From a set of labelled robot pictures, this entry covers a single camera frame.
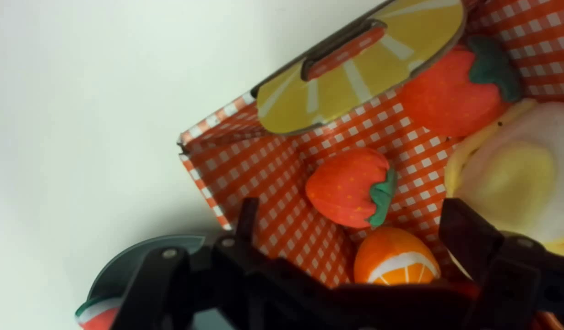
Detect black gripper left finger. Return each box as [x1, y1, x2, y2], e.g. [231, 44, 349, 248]
[112, 198, 332, 330]

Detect red plush tomato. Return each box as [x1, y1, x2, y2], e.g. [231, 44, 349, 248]
[400, 35, 523, 138]

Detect dark grey round plate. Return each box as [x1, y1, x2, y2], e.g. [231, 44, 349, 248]
[85, 235, 226, 330]

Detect yellow plush banana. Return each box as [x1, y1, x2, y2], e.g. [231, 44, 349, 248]
[446, 99, 564, 257]

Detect plush watermelon slice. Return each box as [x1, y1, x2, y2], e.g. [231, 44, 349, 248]
[76, 297, 121, 330]

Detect plush orange slice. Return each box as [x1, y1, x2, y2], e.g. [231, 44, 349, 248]
[354, 228, 442, 286]

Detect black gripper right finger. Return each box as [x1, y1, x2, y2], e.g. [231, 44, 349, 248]
[440, 198, 564, 330]

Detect red plush strawberry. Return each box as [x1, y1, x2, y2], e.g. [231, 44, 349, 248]
[306, 149, 398, 229]

